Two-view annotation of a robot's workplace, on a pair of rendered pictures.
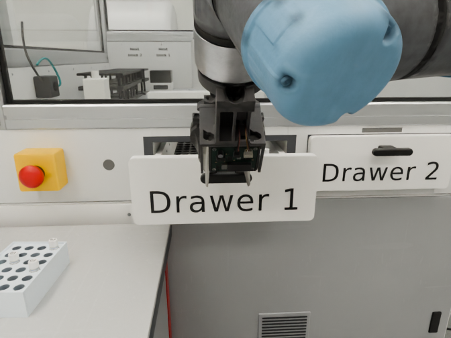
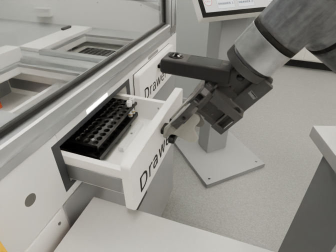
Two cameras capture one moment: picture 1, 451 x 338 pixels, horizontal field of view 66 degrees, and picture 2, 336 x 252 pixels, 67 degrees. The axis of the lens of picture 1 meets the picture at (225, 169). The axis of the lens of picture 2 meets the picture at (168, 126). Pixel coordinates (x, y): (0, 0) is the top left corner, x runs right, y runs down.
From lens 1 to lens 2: 0.53 m
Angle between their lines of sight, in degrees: 62
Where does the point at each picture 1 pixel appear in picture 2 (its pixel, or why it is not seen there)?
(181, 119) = (74, 110)
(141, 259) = (142, 228)
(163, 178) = (144, 161)
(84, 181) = (12, 239)
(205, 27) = (295, 50)
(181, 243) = not seen: hidden behind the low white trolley
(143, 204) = (137, 191)
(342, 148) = (148, 75)
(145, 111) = (48, 121)
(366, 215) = not seen: hidden behind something
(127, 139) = (39, 161)
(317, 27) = not seen: outside the picture
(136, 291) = (183, 237)
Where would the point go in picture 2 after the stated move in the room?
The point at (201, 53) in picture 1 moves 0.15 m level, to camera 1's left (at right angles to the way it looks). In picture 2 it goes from (275, 64) to (266, 121)
